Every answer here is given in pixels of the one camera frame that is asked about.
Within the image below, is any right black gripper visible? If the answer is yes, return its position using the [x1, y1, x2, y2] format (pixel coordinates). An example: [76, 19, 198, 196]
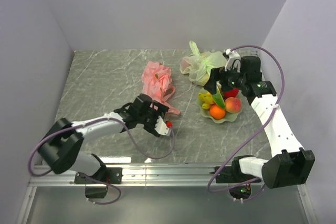
[203, 63, 246, 94]

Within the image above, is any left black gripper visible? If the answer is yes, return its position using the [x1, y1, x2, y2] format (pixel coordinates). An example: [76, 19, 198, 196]
[138, 100, 169, 134]

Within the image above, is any fake watermelon slice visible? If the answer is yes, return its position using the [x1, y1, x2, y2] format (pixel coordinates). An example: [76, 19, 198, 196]
[211, 84, 226, 110]

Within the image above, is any fake banana bunch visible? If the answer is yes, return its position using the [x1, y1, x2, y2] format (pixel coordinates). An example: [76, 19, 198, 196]
[198, 92, 215, 110]

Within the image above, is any fake red apple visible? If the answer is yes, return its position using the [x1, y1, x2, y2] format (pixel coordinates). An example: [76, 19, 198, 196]
[223, 89, 239, 98]

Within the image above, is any pink plastic bag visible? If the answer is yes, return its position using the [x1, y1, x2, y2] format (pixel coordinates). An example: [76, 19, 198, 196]
[141, 61, 180, 115]

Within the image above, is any fake peach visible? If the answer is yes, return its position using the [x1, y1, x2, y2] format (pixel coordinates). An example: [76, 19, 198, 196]
[224, 97, 242, 113]

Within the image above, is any fake orange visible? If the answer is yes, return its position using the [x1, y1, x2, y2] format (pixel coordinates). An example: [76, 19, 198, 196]
[209, 104, 226, 120]

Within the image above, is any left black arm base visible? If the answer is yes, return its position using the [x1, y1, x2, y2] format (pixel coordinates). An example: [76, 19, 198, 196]
[74, 167, 123, 202]

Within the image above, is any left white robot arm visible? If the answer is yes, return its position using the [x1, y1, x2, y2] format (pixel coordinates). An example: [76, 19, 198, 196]
[37, 94, 175, 183]

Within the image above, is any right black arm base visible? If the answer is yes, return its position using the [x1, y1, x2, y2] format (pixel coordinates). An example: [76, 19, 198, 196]
[215, 166, 255, 200]

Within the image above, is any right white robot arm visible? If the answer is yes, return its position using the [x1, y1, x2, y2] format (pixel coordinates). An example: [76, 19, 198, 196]
[204, 56, 315, 189]

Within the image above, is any tied green plastic bag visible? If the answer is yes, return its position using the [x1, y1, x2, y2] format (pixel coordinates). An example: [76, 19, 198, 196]
[180, 41, 227, 86]

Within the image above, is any green wavy fruit plate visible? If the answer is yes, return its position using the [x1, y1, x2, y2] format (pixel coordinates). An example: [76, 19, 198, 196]
[196, 89, 243, 124]

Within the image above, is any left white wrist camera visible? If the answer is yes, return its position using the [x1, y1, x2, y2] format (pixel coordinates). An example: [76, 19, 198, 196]
[154, 116, 171, 136]

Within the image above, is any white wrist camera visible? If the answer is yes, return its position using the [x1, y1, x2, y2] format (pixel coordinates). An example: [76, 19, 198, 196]
[223, 49, 241, 72]
[154, 116, 171, 136]

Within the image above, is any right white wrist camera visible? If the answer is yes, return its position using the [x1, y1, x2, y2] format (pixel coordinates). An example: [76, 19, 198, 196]
[223, 49, 241, 72]

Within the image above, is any aluminium rail frame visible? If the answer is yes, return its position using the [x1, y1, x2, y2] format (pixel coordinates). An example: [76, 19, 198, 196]
[17, 163, 318, 223]

